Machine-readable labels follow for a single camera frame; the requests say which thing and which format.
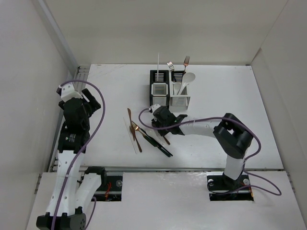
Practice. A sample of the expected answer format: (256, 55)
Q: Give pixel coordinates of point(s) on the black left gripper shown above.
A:
(92, 105)

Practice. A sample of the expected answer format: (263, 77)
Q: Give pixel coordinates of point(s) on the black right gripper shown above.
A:
(155, 122)

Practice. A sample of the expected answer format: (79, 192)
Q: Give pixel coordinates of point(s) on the large white ceramic spoon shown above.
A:
(186, 80)

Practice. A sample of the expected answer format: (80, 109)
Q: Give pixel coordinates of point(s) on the silver steel fork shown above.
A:
(171, 66)

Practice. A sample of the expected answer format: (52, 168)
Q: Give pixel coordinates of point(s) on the copper rose-gold fork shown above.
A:
(186, 62)

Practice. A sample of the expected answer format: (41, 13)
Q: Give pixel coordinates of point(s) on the small white ceramic spoon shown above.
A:
(153, 133)

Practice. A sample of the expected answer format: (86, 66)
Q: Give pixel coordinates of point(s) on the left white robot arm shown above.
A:
(72, 195)

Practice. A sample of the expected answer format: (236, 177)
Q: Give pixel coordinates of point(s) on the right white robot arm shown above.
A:
(233, 139)

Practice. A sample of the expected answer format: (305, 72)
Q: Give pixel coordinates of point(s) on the white slotted utensil container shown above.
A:
(178, 103)

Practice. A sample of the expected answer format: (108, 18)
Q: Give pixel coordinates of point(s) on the copper rose-gold spoon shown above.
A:
(133, 132)

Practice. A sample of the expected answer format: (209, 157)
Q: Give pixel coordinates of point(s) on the copper rose-gold knife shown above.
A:
(131, 123)

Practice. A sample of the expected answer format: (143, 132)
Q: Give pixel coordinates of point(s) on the black slotted utensil container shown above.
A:
(159, 92)

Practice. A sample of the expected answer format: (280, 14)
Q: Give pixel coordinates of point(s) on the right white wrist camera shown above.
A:
(154, 107)

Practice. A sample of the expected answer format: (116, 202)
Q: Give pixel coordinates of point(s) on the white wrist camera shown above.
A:
(154, 107)
(67, 92)

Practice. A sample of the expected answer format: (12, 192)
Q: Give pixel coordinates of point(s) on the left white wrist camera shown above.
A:
(67, 92)

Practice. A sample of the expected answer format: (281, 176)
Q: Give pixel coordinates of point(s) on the gold knife black handle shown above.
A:
(156, 144)

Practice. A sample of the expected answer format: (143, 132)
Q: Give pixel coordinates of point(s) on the gold fork black handle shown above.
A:
(137, 128)

